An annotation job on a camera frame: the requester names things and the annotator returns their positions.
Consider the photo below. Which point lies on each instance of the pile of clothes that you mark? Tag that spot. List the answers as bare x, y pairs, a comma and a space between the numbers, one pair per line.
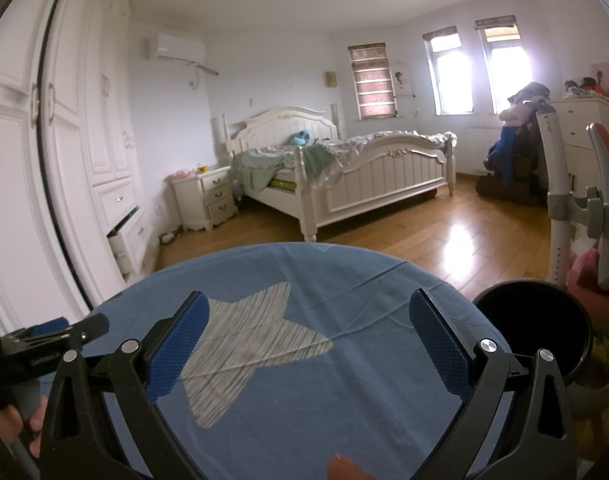
509, 160

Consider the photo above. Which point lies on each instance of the white wardrobe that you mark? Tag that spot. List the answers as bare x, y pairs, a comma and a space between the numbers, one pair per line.
14, 160

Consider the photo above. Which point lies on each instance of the pink cloth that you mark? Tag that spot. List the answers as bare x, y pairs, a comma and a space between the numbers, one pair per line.
584, 272

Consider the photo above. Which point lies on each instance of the grey and red chair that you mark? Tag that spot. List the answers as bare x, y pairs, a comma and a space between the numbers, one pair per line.
559, 220

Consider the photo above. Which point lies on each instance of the small beige wall ornament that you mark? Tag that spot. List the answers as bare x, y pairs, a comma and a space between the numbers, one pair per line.
330, 79

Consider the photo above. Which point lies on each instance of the white framed window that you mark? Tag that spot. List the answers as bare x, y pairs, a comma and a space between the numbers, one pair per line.
449, 75
504, 70

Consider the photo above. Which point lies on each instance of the wall picture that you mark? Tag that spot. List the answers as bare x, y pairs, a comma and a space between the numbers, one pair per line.
404, 80

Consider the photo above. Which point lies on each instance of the white power strip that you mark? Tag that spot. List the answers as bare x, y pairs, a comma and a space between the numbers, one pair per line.
168, 237

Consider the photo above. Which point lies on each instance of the person's left hand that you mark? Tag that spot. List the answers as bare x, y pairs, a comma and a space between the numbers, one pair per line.
4, 425

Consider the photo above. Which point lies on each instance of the white dresser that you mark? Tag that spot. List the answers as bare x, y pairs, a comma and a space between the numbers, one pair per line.
579, 125

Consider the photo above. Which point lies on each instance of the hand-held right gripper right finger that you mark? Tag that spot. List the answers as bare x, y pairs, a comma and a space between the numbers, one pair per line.
439, 345

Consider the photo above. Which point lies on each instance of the blue star tablecloth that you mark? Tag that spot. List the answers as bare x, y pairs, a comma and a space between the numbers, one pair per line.
334, 300

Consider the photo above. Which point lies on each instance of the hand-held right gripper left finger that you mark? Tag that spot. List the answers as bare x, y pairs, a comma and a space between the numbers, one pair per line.
179, 345

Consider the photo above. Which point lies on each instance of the white nightstand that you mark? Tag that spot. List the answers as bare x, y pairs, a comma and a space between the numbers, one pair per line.
209, 200

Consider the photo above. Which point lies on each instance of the pink item on nightstand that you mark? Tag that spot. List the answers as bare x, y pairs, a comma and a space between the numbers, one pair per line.
181, 174

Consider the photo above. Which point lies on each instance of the black round bin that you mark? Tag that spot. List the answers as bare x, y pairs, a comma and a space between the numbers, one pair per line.
534, 320

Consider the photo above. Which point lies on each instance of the white wooden bed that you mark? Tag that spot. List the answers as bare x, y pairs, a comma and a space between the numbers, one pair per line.
384, 180

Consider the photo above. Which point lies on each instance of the white air conditioner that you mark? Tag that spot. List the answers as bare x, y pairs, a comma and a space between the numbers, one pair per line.
174, 47

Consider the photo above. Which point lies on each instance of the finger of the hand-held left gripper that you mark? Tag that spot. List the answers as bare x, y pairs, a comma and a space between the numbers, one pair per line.
79, 335
49, 325

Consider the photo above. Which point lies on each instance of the person's right hand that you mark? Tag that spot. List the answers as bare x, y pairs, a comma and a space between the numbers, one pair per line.
349, 467

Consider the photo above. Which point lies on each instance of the brown striped window blind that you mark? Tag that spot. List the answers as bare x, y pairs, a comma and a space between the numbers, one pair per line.
374, 80

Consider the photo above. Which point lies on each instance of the blue plush toy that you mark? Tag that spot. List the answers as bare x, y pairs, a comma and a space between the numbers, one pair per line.
299, 138

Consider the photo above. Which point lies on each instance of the light green blanket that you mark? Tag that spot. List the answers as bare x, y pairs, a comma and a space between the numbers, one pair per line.
264, 170

